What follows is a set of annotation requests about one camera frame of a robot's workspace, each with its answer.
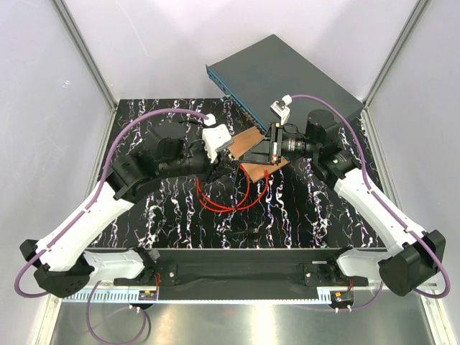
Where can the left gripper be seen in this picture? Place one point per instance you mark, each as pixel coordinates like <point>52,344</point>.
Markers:
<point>215,170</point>

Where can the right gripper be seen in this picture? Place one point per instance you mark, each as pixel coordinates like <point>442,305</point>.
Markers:
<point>267,151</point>

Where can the grey network switch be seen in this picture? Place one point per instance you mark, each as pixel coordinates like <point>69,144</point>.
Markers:
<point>264,72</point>

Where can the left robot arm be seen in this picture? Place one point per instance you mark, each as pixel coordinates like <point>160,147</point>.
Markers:
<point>63,264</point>

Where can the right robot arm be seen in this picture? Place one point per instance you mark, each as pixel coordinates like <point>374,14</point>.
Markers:
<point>412,255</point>

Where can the wooden board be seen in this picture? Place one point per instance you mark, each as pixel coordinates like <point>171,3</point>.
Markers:
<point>242,142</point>

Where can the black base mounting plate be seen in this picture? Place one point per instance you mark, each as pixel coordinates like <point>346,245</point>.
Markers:
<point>240,274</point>

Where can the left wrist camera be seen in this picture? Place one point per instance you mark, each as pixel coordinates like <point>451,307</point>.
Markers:
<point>216,137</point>

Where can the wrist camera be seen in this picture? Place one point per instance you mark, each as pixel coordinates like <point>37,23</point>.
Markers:
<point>216,137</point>
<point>281,109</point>

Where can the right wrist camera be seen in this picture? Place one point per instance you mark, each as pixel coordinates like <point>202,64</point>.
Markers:
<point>281,109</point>

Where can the aluminium frame rail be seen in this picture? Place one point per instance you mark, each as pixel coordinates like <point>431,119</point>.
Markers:
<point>108,292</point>

